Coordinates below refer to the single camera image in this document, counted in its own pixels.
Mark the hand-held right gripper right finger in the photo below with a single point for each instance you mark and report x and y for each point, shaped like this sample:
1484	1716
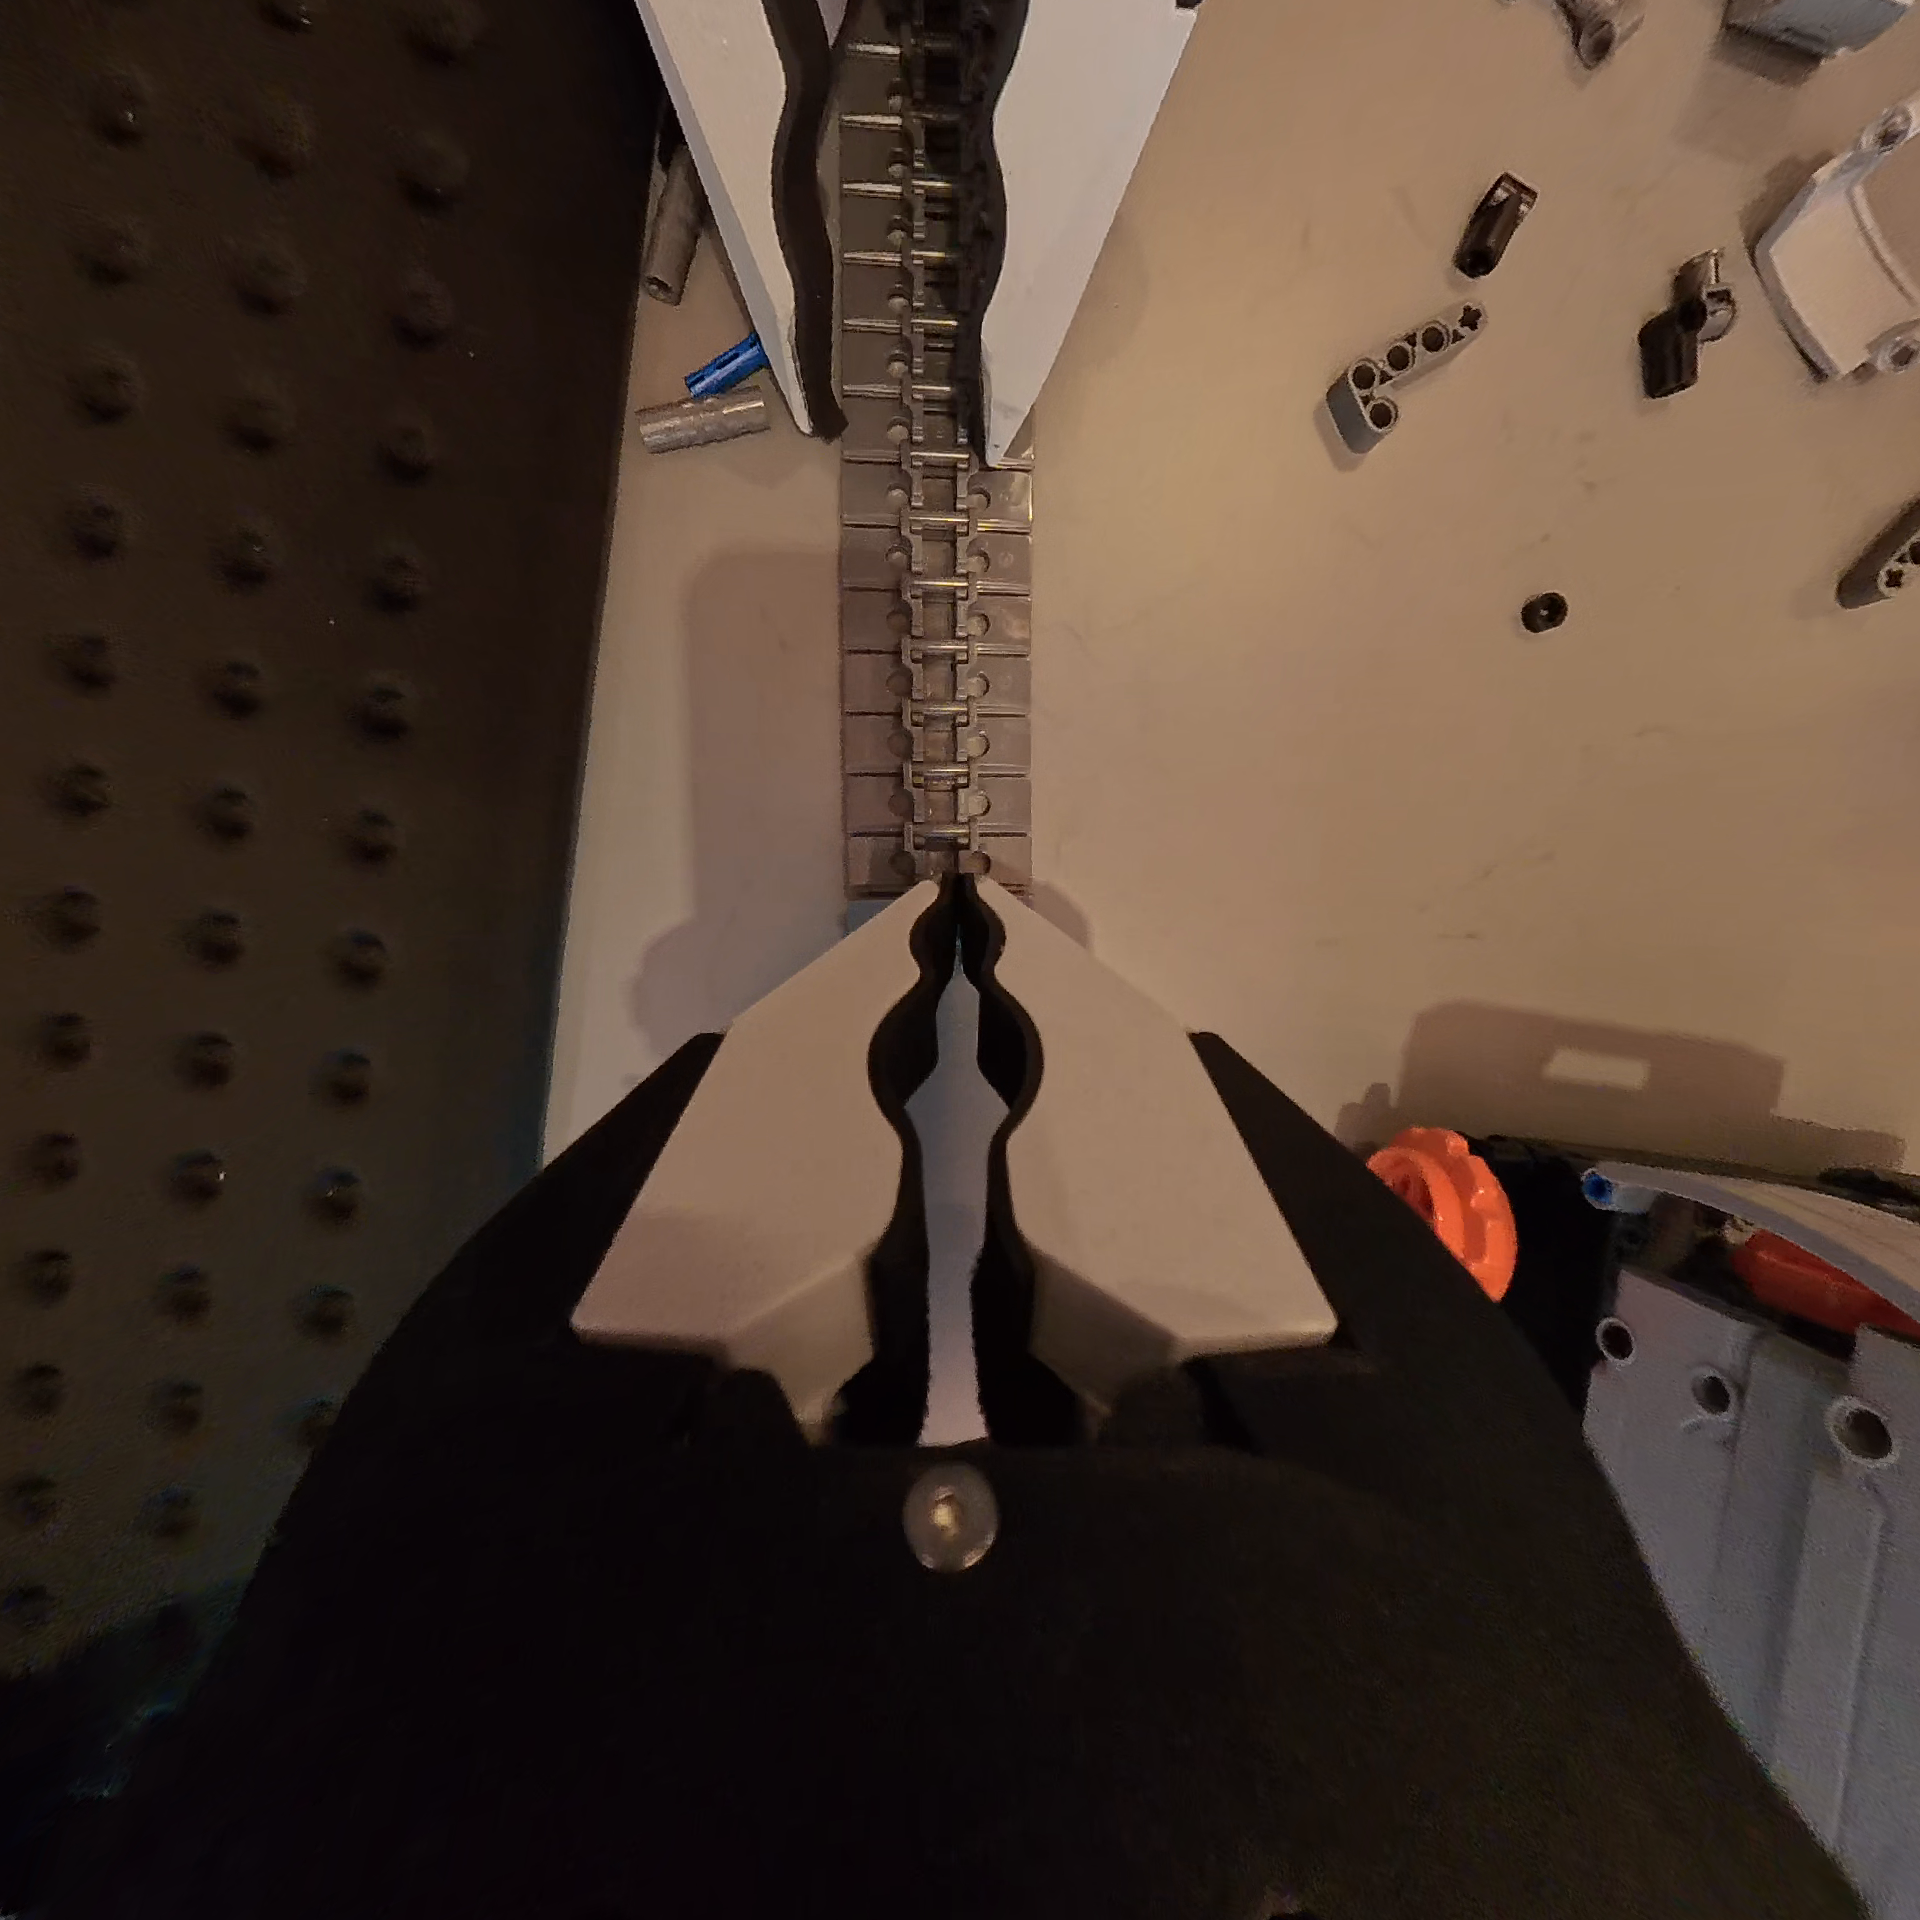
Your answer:
1155	1201

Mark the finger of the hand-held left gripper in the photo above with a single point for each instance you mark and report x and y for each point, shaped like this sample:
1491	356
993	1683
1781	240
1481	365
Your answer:
720	105
1073	149

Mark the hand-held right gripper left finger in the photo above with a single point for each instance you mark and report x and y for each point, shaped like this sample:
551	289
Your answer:
735	1201

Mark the grey connector tube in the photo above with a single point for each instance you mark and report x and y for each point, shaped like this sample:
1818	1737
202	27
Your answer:
701	421
674	224

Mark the blue toy pin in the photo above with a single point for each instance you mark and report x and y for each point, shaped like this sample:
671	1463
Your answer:
725	369

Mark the dark grey long bent liftarm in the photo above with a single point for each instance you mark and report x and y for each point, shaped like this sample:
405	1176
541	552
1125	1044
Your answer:
1394	377

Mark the black pin joiner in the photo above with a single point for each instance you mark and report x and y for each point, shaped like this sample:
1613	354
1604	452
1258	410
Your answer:
1492	224

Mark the black axle pin connector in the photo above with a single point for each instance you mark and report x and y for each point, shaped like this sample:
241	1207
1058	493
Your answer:
1682	329

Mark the dark studded panel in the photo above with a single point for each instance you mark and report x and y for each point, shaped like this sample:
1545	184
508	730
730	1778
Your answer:
284	751

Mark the toy vehicle with orange wheels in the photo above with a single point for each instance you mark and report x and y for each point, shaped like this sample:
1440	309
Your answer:
1756	1425

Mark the black round bush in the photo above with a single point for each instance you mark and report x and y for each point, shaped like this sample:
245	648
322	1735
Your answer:
1545	613

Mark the light grey holed curved panel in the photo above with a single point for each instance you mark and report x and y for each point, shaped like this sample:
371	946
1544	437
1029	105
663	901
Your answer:
1808	18

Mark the dark grey short bent liftarm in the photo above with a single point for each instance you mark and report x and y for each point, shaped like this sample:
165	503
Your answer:
1885	562

